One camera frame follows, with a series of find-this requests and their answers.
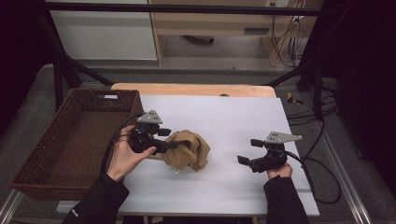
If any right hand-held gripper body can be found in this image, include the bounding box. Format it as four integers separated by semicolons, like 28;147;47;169
249;131;304;174

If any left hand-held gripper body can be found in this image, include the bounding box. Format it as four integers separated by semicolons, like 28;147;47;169
128;109;171;155

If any person's right hand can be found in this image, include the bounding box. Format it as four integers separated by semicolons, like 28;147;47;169
266;162;294;181

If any person's left hand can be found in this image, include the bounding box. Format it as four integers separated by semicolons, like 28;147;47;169
106;125;158;183

